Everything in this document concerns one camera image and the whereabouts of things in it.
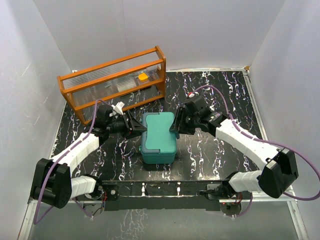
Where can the teal medicine kit box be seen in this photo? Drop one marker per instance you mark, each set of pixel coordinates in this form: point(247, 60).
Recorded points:
point(158, 144)

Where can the orange wooden shelf rack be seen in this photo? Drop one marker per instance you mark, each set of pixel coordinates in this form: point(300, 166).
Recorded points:
point(116, 80)

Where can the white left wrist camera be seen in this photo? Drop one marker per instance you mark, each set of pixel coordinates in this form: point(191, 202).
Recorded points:
point(117, 109)

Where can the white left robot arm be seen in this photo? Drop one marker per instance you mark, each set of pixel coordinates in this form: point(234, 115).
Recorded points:
point(53, 183)

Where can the orange block on shelf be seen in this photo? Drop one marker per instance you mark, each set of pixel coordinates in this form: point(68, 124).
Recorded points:
point(143, 77)

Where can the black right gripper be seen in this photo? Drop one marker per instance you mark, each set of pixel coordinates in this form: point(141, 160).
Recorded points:
point(178, 125)

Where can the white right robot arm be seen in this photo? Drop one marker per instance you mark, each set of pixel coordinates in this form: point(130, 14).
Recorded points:
point(277, 167)

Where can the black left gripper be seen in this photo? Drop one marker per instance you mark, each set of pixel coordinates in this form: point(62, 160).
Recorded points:
point(135, 128)

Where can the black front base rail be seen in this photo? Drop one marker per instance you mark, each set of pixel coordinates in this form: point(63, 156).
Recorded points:
point(166, 194)

